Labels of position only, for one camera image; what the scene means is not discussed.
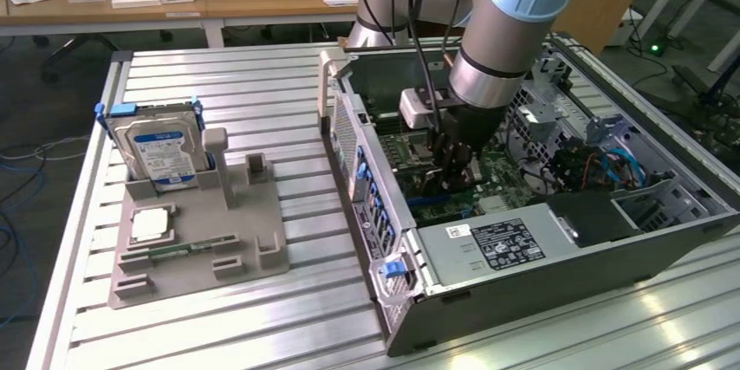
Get white floor cable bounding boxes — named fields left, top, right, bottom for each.
left=0, top=135, right=92, bottom=163

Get blue floor cable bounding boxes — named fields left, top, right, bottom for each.
left=0, top=157, right=51, bottom=328

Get silver CPU chip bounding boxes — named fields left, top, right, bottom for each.
left=133, top=210, right=169, bottom=241

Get hard disk in blue caddy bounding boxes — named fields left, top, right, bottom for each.
left=95, top=99, right=211, bottom=192

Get open metal disk bay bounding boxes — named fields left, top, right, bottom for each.
left=609, top=170, right=724, bottom=232

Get grey power supply unit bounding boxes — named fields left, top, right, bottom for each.
left=415, top=203, right=579, bottom=297

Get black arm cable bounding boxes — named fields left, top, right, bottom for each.
left=407, top=0, right=441, bottom=137

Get green motherboard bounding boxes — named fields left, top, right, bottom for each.
left=367, top=103, right=556, bottom=228

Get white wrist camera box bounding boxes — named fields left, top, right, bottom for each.
left=397, top=88, right=449, bottom=131

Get dark grey PC case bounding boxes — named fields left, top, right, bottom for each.
left=317, top=31, right=740, bottom=358

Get CPU socket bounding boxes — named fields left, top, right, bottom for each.
left=407, top=131, right=439, bottom=161

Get green RAM stick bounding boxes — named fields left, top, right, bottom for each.
left=147, top=242, right=219, bottom=258

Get blue expansion slot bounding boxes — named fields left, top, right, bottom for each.
left=405, top=197, right=456, bottom=210

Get perforated metal disk bay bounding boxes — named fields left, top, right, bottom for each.
left=505, top=81, right=591, bottom=163

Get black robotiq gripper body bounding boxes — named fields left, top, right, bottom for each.
left=432, top=103, right=505, bottom=161

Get blue wire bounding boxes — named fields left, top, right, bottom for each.
left=600, top=146, right=648, bottom=191

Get wooden desk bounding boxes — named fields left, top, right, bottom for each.
left=0, top=0, right=464, bottom=49

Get grey parts rack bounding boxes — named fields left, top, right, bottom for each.
left=108, top=127, right=292, bottom=311

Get black chair base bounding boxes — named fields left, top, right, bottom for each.
left=669, top=64, right=740, bottom=128

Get red wire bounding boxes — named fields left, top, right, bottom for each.
left=580, top=148, right=597, bottom=189

